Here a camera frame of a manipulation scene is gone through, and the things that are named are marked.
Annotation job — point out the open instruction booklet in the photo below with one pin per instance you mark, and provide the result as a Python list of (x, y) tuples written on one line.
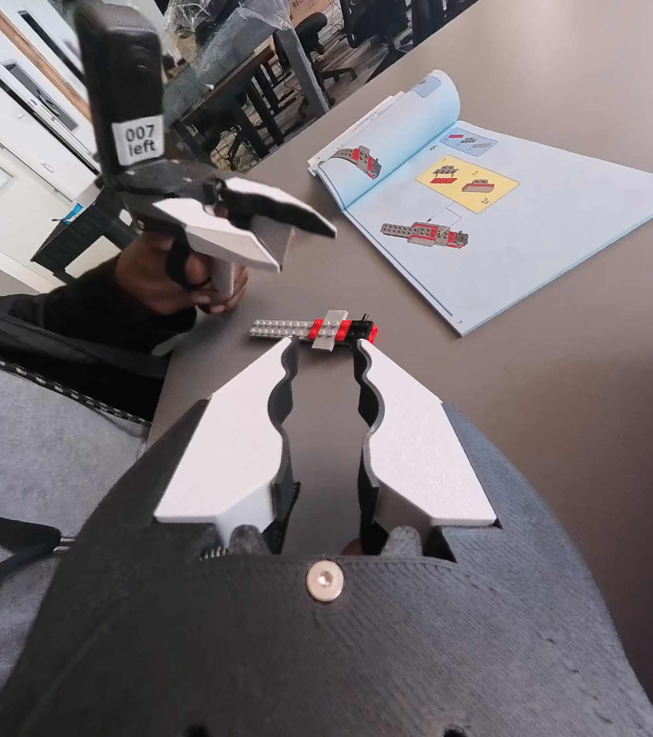
[(562, 230)]

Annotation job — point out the clear plastic wrap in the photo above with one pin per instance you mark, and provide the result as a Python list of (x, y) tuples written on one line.
[(228, 29)]

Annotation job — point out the black office chair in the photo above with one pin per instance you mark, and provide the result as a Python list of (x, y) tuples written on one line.
[(361, 17), (312, 29)]

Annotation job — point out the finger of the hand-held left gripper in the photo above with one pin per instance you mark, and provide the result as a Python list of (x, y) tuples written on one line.
[(271, 207), (217, 230)]

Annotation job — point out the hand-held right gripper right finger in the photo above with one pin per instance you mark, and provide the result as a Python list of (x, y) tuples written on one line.
[(430, 460)]

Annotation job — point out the wooden post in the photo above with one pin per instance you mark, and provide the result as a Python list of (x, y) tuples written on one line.
[(27, 52)]

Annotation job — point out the person's left forearm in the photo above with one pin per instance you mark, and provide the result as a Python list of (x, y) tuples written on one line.
[(84, 311)]

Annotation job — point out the person's grey pants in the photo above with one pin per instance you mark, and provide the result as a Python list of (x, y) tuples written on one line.
[(15, 460)]

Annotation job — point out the person's black hoodie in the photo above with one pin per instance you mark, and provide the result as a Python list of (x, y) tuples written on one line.
[(44, 357)]

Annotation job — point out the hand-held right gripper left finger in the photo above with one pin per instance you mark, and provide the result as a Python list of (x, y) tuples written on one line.
[(222, 460)]

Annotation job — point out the black side table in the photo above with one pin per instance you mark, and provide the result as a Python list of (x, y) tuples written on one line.
[(78, 236)]

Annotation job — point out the grey plate with red bricks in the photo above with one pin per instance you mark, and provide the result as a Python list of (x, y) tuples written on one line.
[(280, 329)]

